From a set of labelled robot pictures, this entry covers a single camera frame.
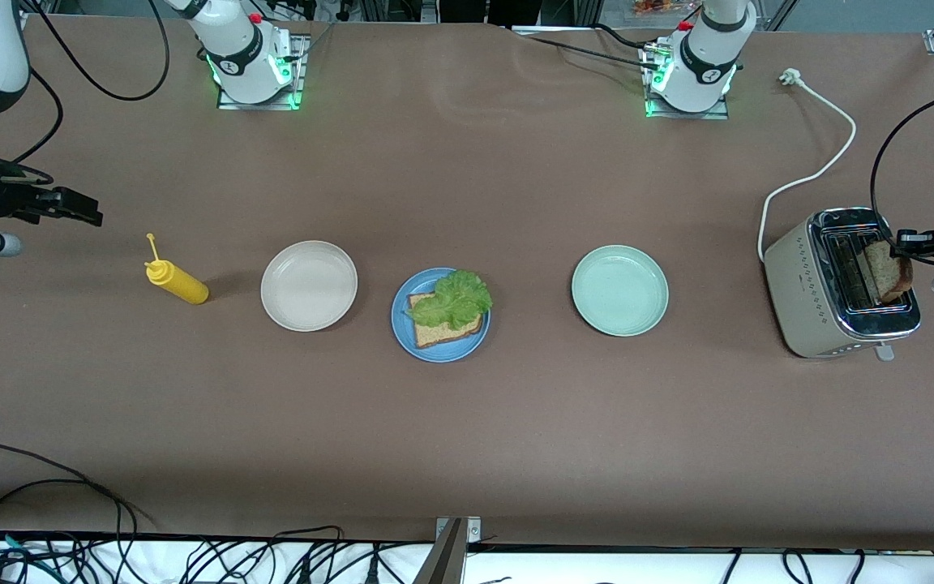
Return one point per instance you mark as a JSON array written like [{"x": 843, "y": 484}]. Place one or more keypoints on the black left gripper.
[{"x": 930, "y": 240}]

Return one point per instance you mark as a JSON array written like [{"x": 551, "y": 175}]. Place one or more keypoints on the beige round plate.
[{"x": 309, "y": 285}]

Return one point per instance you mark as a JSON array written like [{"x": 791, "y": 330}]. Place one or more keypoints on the metal table edge bracket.
[{"x": 455, "y": 551}]

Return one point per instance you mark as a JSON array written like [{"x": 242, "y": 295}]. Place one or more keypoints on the grey metal box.
[{"x": 430, "y": 10}]

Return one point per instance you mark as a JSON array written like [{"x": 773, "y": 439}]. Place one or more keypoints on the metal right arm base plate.
[{"x": 260, "y": 104}]

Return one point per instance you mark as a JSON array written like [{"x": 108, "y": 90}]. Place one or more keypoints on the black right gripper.
[{"x": 7, "y": 199}]

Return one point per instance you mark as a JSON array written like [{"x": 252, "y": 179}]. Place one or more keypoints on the orange patterned packet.
[{"x": 661, "y": 6}]

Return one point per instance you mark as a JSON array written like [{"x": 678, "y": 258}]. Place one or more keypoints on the yellow mustard squeeze bottle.
[{"x": 179, "y": 284}]

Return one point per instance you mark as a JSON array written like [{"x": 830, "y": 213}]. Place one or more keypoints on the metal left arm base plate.
[{"x": 686, "y": 115}]

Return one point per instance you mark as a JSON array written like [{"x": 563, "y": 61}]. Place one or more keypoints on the silver beige toaster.
[{"x": 799, "y": 292}]

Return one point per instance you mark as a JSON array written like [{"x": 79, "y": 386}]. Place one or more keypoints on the brown bread slice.
[
  {"x": 884, "y": 272},
  {"x": 443, "y": 337}
]

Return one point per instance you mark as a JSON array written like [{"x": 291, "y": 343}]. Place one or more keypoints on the green lettuce leaf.
[{"x": 459, "y": 298}]

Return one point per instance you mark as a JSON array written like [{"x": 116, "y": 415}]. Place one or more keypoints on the blue round plate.
[{"x": 467, "y": 347}]

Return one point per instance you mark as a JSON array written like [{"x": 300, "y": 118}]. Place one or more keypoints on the pale green round plate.
[{"x": 619, "y": 290}]

